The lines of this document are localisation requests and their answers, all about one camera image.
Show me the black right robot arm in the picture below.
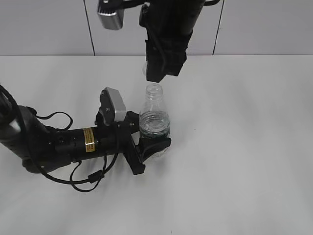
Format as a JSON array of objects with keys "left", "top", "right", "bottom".
[{"left": 139, "top": 0, "right": 204, "bottom": 83}]

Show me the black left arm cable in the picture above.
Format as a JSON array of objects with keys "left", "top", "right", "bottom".
[{"left": 0, "top": 84, "right": 120, "bottom": 193}]

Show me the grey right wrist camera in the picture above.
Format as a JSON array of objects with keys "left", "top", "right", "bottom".
[{"left": 97, "top": 0, "right": 124, "bottom": 30}]

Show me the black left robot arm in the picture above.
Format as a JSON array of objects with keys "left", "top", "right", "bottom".
[{"left": 0, "top": 87, "right": 171, "bottom": 175}]

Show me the white green bottle cap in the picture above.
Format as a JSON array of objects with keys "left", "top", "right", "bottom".
[{"left": 142, "top": 61, "right": 148, "bottom": 77}]

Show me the clear cestbon water bottle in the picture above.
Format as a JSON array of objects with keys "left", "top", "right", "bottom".
[{"left": 138, "top": 83, "right": 171, "bottom": 160}]

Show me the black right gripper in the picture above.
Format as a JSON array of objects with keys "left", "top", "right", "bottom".
[{"left": 145, "top": 27, "right": 192, "bottom": 83}]

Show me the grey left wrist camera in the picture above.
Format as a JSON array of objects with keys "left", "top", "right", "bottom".
[{"left": 99, "top": 87, "right": 127, "bottom": 125}]

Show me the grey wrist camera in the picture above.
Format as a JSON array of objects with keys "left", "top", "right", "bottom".
[
  {"left": 99, "top": 87, "right": 127, "bottom": 125},
  {"left": 97, "top": 0, "right": 124, "bottom": 30}
]

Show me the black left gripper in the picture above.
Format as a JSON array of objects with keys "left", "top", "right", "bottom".
[{"left": 94, "top": 111, "right": 171, "bottom": 175}]

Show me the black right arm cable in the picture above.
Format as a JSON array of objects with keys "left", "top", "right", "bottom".
[{"left": 146, "top": 0, "right": 221, "bottom": 71}]

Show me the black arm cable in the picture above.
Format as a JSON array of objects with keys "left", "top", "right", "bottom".
[
  {"left": 0, "top": 84, "right": 120, "bottom": 193},
  {"left": 146, "top": 0, "right": 221, "bottom": 71}
]

